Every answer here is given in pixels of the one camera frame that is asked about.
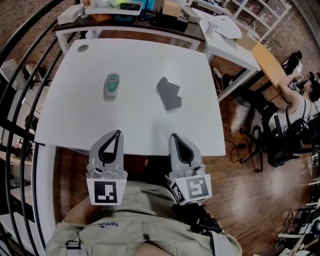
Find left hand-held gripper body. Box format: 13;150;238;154
86;163;128;206

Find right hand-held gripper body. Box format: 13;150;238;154
164;164;213;206

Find grey cloth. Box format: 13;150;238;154
156;76;183;113

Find white and green remote control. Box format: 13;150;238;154
103;72;121;102

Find person's left forearm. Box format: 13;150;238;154
61;196;116;226

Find beige vest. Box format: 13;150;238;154
44;180;243;256

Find black vest buckle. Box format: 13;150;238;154
65;239;82;251

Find black office chair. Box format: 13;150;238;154
239;99;320;174

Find white side table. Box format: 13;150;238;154
191;8;262;102

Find black metal railing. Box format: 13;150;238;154
0;0;77;256

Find light wooden desk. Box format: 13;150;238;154
235;31;289;89

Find dark-top table with white legs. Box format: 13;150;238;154
51;13;206;59

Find white paper cup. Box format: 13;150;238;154
205;21;218;36

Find white cut-out board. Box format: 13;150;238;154
214;15;243;40

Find black box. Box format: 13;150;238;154
149;14;189;33

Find teal box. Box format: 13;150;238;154
113;14;138;24

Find orange box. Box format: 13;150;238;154
89;13;114;23

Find beige box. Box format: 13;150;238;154
180;6;202;24

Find white tray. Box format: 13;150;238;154
84;0;144;16

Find long white box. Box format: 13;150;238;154
56;3;85;26

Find black case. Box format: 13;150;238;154
119;2;142;11

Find cardboard box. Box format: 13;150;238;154
161;0;183;18

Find blue box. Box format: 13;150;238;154
141;0;164;13

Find white shelf unit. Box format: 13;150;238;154
191;0;293;43

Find black wrist mount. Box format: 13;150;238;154
171;203;224;235

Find black floor cable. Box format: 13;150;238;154
229;141;248;164

